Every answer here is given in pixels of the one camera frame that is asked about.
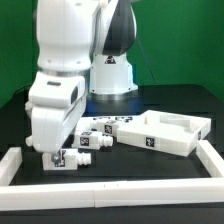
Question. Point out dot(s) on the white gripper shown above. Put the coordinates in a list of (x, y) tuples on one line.
[(55, 105)]

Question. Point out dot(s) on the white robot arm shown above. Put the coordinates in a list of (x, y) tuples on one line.
[(82, 50)]

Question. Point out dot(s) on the white U-shaped fence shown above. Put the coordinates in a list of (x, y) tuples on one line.
[(122, 193)]

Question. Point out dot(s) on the white marker sheet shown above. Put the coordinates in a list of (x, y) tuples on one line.
[(87, 123)]

